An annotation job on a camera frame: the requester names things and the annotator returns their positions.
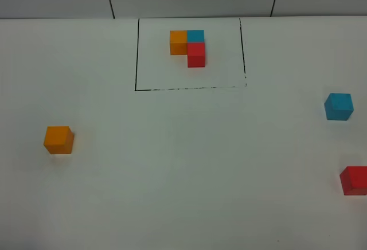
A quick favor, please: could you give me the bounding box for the red template cube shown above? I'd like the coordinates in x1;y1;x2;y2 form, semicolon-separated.
187;42;206;68

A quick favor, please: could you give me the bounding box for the orange template cube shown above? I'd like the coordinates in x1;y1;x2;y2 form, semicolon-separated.
170;30;188;56

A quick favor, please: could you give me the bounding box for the blue template cube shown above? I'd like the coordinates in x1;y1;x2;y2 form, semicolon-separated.
187;30;205;43

